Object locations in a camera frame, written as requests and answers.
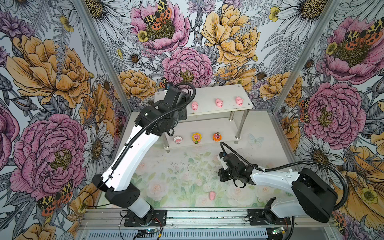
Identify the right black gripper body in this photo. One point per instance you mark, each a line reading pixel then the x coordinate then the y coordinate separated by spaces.
pixel 228 175

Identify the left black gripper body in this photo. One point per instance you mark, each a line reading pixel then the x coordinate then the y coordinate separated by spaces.
pixel 182 115

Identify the small pink pig toy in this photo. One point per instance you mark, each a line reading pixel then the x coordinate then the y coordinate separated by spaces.
pixel 194 105
pixel 212 195
pixel 219 103
pixel 239 101

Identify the pink white hooded toy figure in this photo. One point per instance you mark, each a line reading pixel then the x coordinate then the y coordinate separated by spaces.
pixel 178 140

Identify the pink toy with yellow flower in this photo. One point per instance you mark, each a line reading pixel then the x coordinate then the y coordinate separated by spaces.
pixel 197 137

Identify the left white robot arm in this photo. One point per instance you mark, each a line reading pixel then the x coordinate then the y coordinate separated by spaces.
pixel 116 183

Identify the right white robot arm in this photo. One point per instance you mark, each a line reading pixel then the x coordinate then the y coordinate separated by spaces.
pixel 312 196

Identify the white two-tier shelf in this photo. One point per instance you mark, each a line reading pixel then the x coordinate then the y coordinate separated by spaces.
pixel 216 114

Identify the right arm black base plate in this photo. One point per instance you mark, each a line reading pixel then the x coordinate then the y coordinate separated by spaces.
pixel 260 217

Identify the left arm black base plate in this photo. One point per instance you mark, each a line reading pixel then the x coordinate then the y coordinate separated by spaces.
pixel 154 218

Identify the aluminium front rail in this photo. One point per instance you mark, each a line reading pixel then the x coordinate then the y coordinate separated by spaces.
pixel 177 218

